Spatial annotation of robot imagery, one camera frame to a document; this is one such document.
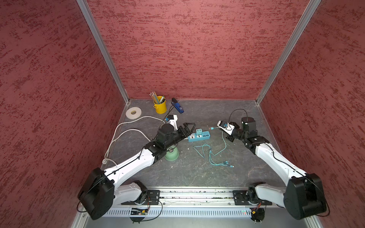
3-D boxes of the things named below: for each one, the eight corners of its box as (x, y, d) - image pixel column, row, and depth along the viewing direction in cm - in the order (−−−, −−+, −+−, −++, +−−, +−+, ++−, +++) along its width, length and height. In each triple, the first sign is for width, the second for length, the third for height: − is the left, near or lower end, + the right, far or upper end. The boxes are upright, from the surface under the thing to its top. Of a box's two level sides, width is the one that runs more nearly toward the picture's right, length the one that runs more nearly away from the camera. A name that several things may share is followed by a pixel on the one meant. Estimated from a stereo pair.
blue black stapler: (180, 114, 113) (180, 112, 111) (169, 101, 122) (169, 99, 121) (185, 111, 115) (185, 109, 113) (174, 99, 124) (173, 97, 122)
